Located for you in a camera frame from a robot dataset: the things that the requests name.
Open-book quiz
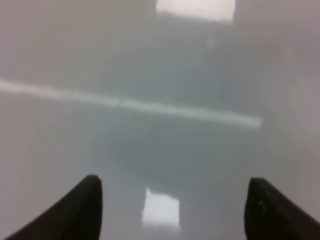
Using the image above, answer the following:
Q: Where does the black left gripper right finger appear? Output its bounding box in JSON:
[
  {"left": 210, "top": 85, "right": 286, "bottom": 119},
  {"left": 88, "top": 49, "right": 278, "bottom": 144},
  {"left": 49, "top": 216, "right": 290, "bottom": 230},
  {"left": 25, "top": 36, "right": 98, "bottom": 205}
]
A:
[{"left": 244, "top": 177, "right": 320, "bottom": 240}]

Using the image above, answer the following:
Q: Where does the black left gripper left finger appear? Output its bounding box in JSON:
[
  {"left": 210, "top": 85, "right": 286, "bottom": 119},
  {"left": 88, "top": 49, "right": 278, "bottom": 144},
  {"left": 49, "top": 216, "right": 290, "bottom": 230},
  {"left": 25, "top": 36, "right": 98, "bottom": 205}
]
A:
[{"left": 6, "top": 175, "right": 103, "bottom": 240}]

